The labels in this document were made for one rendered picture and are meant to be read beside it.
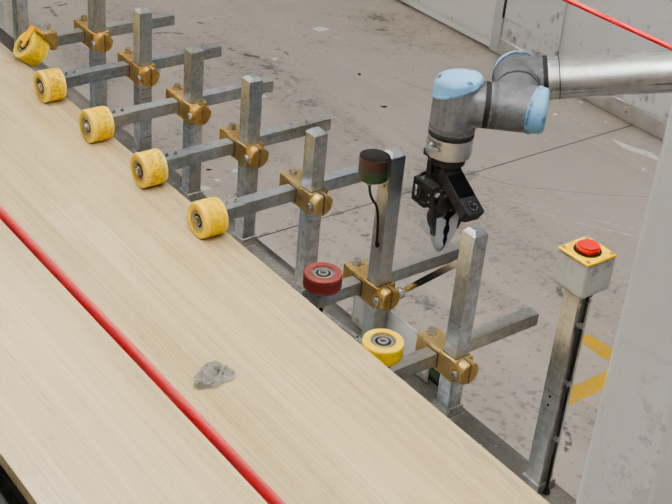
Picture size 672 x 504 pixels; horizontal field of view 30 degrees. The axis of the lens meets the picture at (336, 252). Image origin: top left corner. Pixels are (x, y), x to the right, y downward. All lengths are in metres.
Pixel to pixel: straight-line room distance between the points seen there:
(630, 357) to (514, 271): 3.71
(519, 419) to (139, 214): 1.46
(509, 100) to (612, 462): 1.69
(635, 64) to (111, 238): 1.12
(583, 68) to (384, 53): 3.55
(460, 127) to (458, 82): 0.09
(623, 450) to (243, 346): 1.67
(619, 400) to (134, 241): 2.01
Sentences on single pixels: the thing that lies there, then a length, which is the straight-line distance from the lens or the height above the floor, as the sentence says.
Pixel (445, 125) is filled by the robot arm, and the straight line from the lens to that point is 2.39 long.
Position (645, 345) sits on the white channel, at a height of 1.90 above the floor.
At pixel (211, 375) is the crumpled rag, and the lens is 2.25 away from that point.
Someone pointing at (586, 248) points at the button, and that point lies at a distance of 2.11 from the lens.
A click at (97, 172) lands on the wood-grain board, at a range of 2.91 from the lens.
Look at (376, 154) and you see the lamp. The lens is 2.44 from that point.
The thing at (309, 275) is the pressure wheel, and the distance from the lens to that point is 2.54.
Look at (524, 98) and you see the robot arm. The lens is 2.38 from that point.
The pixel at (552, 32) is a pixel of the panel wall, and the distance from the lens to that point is 5.88.
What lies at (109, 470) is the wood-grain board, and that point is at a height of 0.90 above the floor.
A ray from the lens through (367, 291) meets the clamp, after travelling 2.61.
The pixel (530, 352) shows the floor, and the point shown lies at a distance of 4.00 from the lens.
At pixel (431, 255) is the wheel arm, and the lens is 2.74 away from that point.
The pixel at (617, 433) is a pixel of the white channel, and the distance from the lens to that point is 0.72.
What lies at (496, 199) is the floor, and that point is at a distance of 4.83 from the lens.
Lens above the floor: 2.27
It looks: 31 degrees down
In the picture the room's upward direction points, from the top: 5 degrees clockwise
